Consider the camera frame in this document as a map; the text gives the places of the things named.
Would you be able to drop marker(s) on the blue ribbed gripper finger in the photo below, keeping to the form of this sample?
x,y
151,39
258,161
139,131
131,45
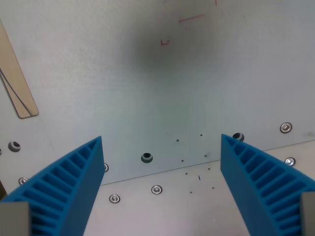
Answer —
x,y
61,182
258,177

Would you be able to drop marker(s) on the silver countersunk screw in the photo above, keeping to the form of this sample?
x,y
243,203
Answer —
x,y
105,167
23,181
285,127
114,198
290,161
156,189

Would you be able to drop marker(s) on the tan wooden board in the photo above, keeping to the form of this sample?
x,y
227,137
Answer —
x,y
15,81

